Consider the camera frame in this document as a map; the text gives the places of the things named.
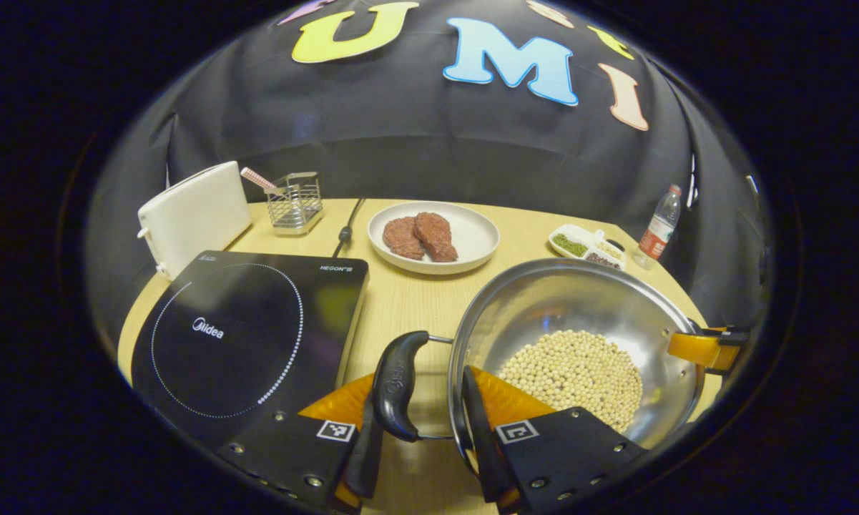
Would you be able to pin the pile of soybeans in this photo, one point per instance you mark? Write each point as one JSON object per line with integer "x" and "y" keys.
{"x": 579, "y": 372}

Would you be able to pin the clear water bottle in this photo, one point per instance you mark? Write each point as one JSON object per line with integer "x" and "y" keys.
{"x": 659, "y": 229}

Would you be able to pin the white divided bean dish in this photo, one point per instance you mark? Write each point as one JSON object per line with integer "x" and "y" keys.
{"x": 576, "y": 243}

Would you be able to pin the white toaster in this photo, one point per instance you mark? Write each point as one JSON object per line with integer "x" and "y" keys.
{"x": 193, "y": 214}

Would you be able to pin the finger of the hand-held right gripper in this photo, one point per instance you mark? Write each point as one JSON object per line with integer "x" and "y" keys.
{"x": 701, "y": 350}

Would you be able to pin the stainless steel pot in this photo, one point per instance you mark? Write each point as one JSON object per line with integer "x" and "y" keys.
{"x": 558, "y": 300}

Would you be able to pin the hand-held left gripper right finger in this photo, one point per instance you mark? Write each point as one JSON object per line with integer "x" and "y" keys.
{"x": 483, "y": 443}

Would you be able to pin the black induction cooktop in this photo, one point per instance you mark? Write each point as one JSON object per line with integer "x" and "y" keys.
{"x": 243, "y": 336}

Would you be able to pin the pink striped straw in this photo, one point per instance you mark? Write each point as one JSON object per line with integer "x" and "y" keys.
{"x": 257, "y": 179}

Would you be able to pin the white round plate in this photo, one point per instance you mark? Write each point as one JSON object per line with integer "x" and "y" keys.
{"x": 475, "y": 236}

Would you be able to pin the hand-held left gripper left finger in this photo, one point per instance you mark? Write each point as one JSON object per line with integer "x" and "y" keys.
{"x": 365, "y": 458}

